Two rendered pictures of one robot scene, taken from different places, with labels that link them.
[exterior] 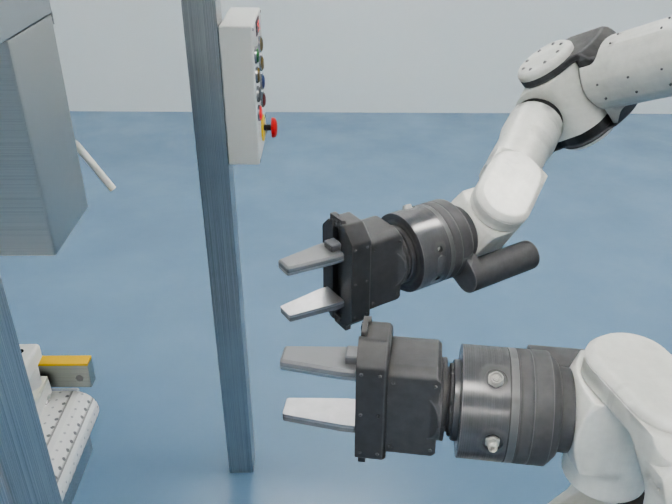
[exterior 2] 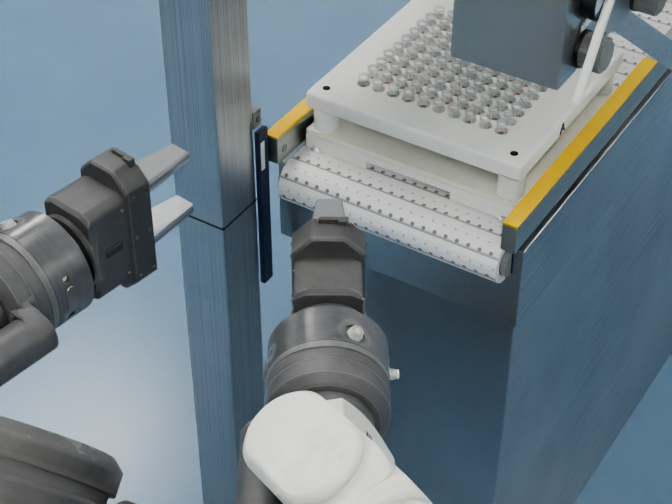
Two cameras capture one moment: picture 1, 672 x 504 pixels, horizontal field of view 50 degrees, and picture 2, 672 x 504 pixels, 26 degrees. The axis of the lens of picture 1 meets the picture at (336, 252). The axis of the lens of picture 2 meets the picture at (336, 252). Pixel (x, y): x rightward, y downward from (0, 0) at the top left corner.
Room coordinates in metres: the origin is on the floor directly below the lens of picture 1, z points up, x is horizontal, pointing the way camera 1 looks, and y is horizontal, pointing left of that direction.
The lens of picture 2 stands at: (1.08, -0.71, 1.71)
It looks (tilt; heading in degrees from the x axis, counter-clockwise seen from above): 40 degrees down; 122
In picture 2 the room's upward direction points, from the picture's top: straight up
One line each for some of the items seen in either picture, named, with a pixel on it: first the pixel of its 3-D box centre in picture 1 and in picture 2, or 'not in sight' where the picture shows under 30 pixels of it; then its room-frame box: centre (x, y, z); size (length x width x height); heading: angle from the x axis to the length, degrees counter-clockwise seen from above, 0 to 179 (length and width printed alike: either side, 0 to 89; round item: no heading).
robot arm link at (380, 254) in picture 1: (383, 257); (331, 333); (0.66, -0.05, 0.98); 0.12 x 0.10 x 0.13; 122
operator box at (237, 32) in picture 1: (244, 85); not in sight; (1.36, 0.18, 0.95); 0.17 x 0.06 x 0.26; 0
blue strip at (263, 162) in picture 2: not in sight; (264, 207); (0.37, 0.27, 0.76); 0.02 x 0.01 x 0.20; 90
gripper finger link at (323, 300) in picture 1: (311, 308); not in sight; (0.61, 0.02, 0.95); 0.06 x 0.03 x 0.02; 122
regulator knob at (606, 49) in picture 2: not in sight; (594, 46); (0.69, 0.30, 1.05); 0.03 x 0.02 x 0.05; 90
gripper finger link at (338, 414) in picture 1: (321, 416); (159, 224); (0.45, 0.01, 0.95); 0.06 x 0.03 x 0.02; 82
